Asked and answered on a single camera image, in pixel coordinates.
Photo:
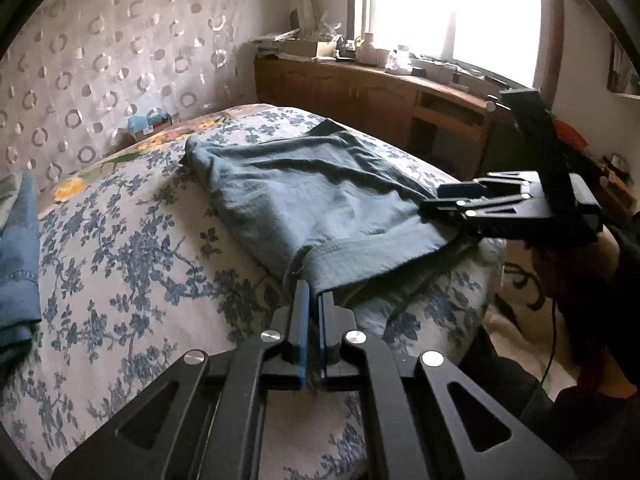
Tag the red cloth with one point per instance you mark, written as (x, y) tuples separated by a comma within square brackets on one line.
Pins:
[(572, 135)]

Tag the folded blue denim jeans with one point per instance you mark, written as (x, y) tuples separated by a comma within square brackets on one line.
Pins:
[(17, 270)]

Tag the person's right forearm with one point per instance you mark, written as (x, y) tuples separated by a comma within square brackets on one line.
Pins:
[(600, 320)]

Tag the circle-patterned curtain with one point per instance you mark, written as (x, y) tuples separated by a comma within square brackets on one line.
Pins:
[(125, 50)]

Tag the open cardboard box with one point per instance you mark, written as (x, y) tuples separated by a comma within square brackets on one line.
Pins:
[(310, 49)]

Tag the stack of papers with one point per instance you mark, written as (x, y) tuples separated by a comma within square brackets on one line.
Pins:
[(275, 38)]

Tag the white bottle green cap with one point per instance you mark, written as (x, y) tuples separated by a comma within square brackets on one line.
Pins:
[(402, 57)]

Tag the cardboard box with blue packs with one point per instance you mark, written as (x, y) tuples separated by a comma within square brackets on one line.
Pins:
[(150, 127)]

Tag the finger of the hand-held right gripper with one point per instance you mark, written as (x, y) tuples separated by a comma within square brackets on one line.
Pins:
[(537, 135), (480, 205)]

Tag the grey-blue pants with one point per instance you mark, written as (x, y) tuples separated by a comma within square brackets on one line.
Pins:
[(310, 200)]

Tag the blue floral bed sheet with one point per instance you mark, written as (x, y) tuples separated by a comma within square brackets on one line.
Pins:
[(125, 270)]

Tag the window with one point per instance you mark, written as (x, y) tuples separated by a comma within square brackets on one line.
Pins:
[(450, 10)]

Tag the person's dark clothing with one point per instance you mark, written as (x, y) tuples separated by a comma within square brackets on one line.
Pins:
[(500, 385)]

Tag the wooden cabinet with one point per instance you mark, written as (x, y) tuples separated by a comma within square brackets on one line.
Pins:
[(350, 95)]

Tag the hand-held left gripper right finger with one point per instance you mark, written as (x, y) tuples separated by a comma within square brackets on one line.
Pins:
[(327, 330)]

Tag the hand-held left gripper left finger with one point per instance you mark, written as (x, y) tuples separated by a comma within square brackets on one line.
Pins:
[(302, 330)]

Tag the person's right hand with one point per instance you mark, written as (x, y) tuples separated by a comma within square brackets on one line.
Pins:
[(607, 252)]

